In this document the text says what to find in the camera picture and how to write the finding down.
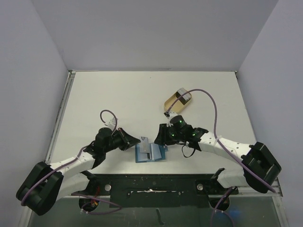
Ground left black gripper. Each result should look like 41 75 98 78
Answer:
104 127 140 153

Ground white credit card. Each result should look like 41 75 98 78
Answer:
139 137 150 153

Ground blue card holder wallet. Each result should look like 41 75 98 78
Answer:
135 143 168 163

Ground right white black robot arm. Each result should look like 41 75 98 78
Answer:
154 115 282 193

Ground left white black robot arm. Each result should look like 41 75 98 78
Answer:
16 127 140 216

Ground stack of cards in tray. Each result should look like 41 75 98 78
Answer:
176 87 192 104

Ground tan oval wooden tray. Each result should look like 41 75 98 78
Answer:
164 87 192 113

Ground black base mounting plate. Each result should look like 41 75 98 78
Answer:
81 171 227 208

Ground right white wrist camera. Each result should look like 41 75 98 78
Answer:
164 111 178 127

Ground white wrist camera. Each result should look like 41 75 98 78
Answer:
164 111 178 127
105 118 117 131

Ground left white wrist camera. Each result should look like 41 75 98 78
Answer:
105 118 117 131

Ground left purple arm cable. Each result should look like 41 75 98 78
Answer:
20 109 119 206

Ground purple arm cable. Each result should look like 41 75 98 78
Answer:
164 88 276 193
20 109 119 206

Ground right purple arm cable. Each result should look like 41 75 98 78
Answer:
164 88 276 193

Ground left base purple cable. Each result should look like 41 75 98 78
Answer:
71 192 131 215

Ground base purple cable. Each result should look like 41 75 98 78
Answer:
71 192 131 215
212 186 237 227

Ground left aluminium rail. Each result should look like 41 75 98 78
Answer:
45 70 76 164

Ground aluminium rail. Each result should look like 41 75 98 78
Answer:
45 70 76 164
272 177 283 197

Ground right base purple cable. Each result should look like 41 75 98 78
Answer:
212 186 237 227

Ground right aluminium rail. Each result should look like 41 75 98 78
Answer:
272 177 283 197

